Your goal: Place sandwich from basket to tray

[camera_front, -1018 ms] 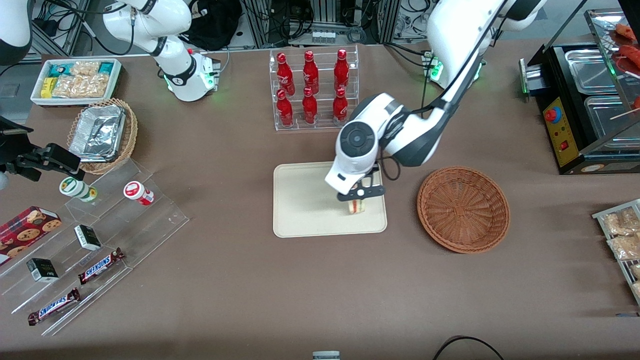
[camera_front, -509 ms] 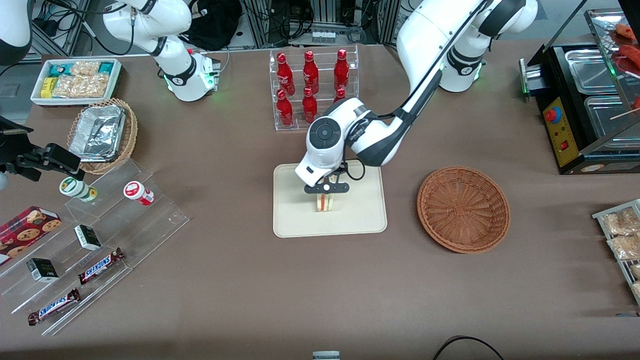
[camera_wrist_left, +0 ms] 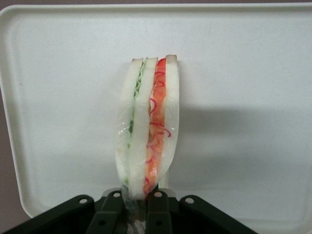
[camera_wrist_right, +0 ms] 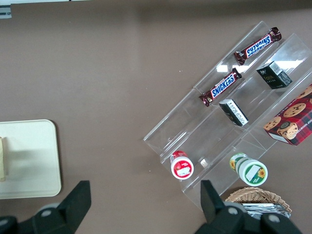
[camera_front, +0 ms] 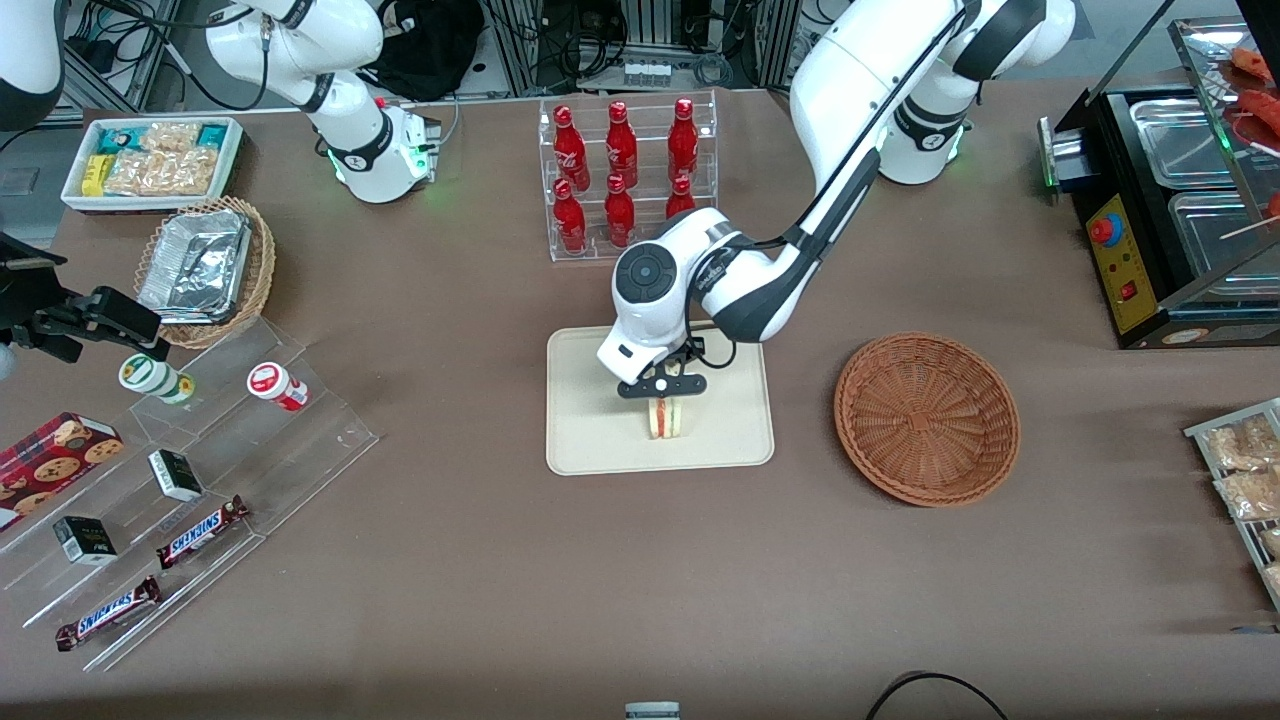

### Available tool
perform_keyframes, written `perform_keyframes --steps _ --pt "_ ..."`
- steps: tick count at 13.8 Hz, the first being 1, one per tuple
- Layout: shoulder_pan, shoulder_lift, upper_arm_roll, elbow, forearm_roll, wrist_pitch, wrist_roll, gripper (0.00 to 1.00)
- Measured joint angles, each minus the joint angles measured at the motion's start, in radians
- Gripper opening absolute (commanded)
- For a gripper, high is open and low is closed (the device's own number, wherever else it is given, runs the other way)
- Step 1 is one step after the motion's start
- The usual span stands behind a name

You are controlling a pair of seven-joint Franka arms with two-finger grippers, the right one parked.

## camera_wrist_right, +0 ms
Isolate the triangular sandwich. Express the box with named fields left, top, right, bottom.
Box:
left=0, top=136, right=9, bottom=183

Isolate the red tartan cookie box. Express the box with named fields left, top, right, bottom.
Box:
left=263, top=84, right=312, bottom=146

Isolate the red lidded cup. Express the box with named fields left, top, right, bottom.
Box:
left=170, top=150, right=195, bottom=180

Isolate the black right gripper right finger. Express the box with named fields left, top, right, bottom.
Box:
left=194, top=180, right=303, bottom=234

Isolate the light tan wicker basket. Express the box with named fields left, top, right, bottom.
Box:
left=224, top=187, right=293, bottom=215

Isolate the Snickers chocolate bar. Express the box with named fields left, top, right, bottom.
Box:
left=198, top=68, right=243, bottom=107
left=234, top=26, right=283, bottom=65

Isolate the green lidded cup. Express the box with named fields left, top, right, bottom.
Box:
left=229, top=153, right=269, bottom=187

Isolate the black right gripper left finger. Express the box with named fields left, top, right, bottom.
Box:
left=0, top=180, right=92, bottom=234

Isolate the clear acrylic stepped display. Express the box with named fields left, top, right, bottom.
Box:
left=143, top=20, right=312, bottom=212

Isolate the cream rectangular tray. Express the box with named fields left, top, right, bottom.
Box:
left=0, top=119, right=62, bottom=198

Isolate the grey white device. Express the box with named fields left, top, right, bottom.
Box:
left=0, top=4, right=12, bottom=19

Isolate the small black carton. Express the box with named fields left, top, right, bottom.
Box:
left=218, top=98, right=249, bottom=127
left=255, top=60, right=293, bottom=90

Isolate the aluminium foil tray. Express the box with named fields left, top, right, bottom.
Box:
left=241, top=202, right=291, bottom=218

